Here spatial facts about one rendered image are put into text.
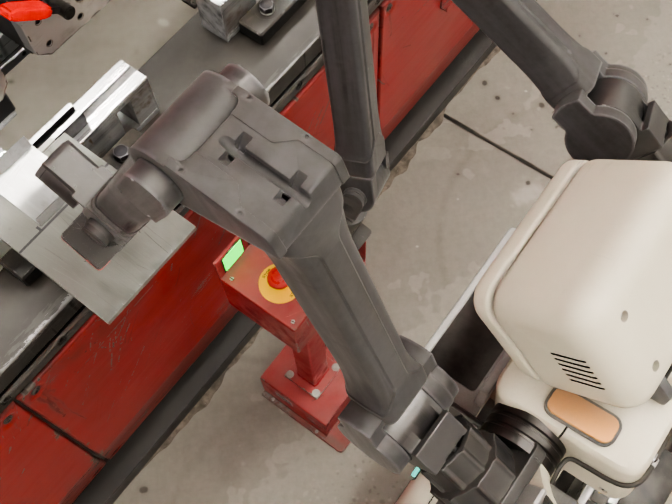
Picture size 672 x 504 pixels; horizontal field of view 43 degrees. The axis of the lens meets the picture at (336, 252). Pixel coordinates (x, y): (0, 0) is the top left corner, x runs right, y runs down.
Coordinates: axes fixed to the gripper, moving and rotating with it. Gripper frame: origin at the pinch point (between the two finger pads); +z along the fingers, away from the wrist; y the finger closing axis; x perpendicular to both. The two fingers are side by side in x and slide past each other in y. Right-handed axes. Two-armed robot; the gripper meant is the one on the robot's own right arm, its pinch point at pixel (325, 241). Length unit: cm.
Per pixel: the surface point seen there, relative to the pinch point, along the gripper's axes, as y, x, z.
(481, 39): 4, -105, 78
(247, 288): 5.3, 14.3, 1.4
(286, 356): -8, 7, 66
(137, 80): 38.9, 1.3, -9.0
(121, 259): 20.0, 26.3, -17.5
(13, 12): 43, 16, -44
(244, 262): 8.5, 10.9, 2.3
